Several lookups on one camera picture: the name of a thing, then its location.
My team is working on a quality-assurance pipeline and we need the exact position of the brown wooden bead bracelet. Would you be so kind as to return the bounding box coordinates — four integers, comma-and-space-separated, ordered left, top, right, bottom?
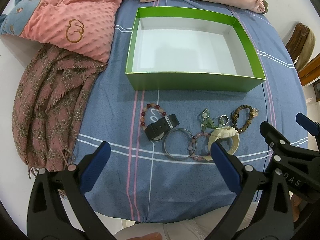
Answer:
230, 104, 260, 134

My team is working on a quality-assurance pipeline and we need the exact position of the cream wrist watch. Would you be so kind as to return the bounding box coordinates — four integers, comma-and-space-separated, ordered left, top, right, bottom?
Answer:
208, 126, 240, 155

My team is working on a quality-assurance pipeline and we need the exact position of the black wrist watch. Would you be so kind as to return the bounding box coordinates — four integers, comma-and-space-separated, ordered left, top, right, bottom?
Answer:
144, 114, 180, 141

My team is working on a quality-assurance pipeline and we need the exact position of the red orange bead bracelet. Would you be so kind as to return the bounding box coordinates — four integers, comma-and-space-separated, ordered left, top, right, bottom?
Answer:
140, 102, 168, 132

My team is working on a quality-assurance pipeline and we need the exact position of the person hand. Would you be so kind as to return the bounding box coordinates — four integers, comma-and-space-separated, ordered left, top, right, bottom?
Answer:
128, 232, 162, 240

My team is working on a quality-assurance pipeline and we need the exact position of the wooden furniture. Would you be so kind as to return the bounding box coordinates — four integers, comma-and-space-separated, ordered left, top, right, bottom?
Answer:
298, 54, 320, 102

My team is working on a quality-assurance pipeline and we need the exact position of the brown wooden chair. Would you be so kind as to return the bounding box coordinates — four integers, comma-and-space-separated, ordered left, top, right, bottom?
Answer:
285, 22, 316, 73

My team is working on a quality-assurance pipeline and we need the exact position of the silver metal bangle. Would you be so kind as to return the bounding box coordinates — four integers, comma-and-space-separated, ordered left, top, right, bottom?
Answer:
163, 128, 197, 161

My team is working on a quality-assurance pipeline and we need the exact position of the blue striped bed sheet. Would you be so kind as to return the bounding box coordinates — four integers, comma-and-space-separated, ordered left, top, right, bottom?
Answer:
74, 0, 308, 223

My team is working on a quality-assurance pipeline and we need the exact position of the pink woven fringed scarf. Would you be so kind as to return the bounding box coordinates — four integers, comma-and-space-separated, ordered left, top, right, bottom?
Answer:
12, 43, 106, 176

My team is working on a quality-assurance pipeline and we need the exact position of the green cardboard box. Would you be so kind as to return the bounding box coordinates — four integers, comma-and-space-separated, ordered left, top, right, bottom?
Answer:
125, 7, 266, 92

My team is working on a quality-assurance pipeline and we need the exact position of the pink dotted pillow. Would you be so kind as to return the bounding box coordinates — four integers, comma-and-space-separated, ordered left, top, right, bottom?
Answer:
1, 0, 122, 63

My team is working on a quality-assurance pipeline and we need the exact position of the small beaded ring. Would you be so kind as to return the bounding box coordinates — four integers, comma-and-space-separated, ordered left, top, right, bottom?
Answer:
217, 114, 230, 126

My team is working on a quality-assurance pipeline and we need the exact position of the pink purple bead bracelet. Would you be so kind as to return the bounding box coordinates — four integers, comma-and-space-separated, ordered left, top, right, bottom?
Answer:
187, 132, 213, 163

